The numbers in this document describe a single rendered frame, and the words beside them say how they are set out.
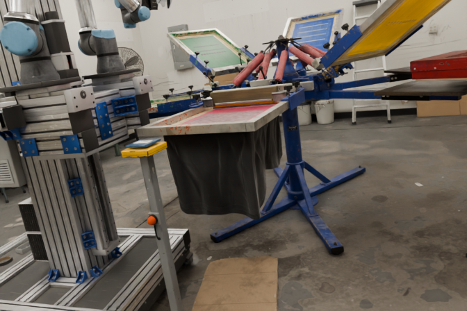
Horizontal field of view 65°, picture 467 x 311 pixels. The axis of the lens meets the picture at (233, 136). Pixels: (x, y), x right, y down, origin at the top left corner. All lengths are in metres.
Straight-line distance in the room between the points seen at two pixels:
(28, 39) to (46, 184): 0.81
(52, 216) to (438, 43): 5.31
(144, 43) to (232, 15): 1.94
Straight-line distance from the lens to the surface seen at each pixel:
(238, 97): 2.08
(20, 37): 1.56
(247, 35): 6.50
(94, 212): 2.05
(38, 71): 1.70
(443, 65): 1.93
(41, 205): 2.16
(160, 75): 7.42
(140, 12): 2.24
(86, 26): 2.23
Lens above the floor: 1.25
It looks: 12 degrees down
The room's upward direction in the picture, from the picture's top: 8 degrees counter-clockwise
